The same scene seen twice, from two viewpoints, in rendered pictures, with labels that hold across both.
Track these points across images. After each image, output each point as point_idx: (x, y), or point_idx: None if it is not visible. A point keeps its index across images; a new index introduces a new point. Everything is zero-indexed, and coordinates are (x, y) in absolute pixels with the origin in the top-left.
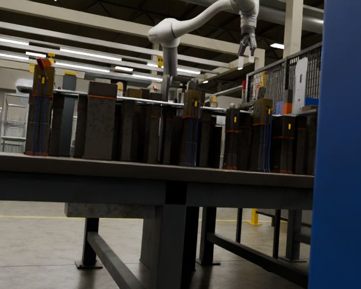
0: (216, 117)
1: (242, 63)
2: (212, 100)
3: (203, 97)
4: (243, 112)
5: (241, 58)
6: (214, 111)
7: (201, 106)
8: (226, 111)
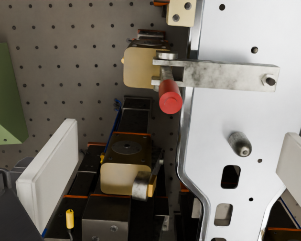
0: (161, 148)
1: (67, 148)
2: (154, 190)
3: (129, 214)
4: (267, 116)
5: (47, 194)
6: (209, 180)
7: (264, 232)
8: (240, 159)
